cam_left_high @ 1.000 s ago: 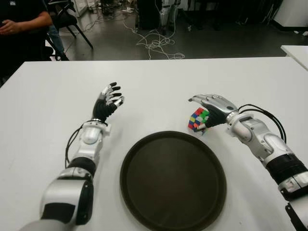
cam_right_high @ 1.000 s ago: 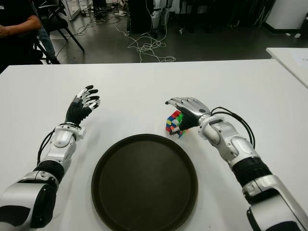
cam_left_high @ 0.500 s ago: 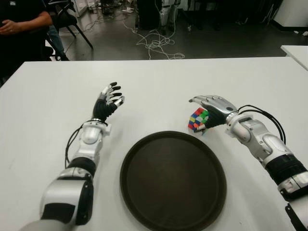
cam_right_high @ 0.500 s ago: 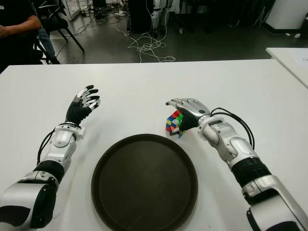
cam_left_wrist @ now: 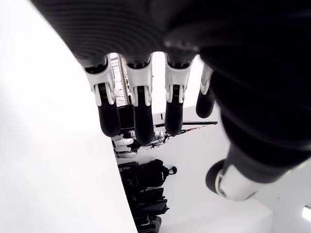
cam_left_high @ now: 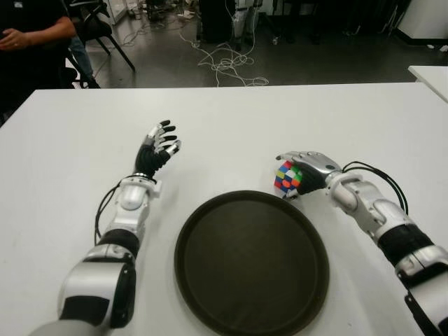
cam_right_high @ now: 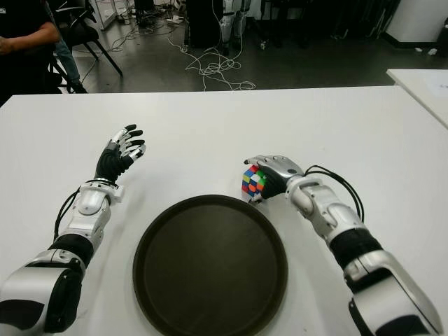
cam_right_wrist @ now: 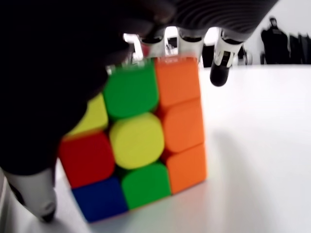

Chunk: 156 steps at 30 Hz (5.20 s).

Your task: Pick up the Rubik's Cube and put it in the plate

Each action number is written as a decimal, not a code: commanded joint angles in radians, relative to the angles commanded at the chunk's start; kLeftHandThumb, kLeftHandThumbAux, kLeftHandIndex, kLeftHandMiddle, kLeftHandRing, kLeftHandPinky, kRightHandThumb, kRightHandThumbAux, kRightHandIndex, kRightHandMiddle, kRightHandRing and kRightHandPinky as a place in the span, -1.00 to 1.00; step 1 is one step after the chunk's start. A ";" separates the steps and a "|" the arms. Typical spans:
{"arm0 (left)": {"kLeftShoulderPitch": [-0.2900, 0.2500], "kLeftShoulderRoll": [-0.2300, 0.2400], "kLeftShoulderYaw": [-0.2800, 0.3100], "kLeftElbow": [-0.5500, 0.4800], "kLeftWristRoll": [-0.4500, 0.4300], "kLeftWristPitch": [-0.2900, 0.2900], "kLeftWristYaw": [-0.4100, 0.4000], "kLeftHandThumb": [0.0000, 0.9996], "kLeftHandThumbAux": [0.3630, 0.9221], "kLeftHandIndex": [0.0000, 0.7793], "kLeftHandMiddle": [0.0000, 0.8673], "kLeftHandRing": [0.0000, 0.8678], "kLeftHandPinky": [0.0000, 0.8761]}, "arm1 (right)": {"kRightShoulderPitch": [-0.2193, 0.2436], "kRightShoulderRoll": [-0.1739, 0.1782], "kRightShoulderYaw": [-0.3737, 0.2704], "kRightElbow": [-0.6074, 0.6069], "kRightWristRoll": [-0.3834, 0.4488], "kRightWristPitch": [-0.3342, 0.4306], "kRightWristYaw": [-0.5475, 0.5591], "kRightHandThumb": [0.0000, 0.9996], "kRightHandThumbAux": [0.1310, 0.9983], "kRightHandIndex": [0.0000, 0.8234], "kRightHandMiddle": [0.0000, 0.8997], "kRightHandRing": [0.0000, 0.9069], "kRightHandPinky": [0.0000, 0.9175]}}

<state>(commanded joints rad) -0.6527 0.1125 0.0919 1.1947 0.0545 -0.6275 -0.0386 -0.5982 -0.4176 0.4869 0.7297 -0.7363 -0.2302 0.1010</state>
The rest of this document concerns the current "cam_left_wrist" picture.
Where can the aluminium frame desk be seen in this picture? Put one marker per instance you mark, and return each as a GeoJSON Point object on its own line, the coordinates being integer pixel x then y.
{"type": "Point", "coordinates": [124, 80]}

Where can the ceiling light fixture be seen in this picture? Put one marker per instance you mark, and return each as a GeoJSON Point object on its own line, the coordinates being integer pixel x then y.
{"type": "Point", "coordinates": [307, 210]}

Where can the black backpack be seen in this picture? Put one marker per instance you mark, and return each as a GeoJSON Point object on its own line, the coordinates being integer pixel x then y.
{"type": "Point", "coordinates": [145, 172]}

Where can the black equipment bags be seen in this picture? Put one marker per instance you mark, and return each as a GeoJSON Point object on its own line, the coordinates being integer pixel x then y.
{"type": "Point", "coordinates": [150, 206]}

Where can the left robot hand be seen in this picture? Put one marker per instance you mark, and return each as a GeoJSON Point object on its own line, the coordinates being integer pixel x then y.
{"type": "Point", "coordinates": [218, 36]}

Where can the black cabinet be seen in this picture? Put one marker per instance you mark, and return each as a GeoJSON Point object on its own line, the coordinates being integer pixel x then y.
{"type": "Point", "coordinates": [125, 116]}

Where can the long black pole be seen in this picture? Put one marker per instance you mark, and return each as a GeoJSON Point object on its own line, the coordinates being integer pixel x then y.
{"type": "Point", "coordinates": [209, 122]}

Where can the white humanoid robot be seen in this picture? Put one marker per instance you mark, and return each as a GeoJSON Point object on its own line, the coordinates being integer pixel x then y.
{"type": "Point", "coordinates": [122, 142]}

